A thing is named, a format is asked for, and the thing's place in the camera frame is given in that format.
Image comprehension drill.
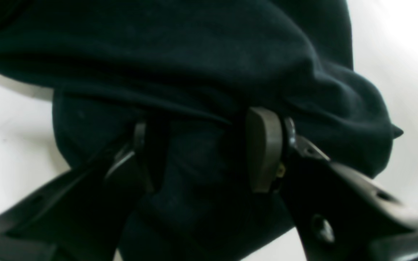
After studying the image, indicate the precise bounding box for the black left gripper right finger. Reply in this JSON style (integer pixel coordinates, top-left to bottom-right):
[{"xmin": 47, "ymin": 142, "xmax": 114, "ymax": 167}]
[{"xmin": 245, "ymin": 107, "xmax": 418, "ymax": 261}]

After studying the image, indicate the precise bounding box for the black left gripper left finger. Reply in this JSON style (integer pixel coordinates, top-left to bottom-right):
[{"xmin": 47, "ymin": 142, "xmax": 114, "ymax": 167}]
[{"xmin": 0, "ymin": 121, "xmax": 169, "ymax": 261}]

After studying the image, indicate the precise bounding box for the black T-shirt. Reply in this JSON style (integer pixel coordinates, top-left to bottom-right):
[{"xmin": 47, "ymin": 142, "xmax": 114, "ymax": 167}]
[{"xmin": 0, "ymin": 0, "xmax": 403, "ymax": 261}]

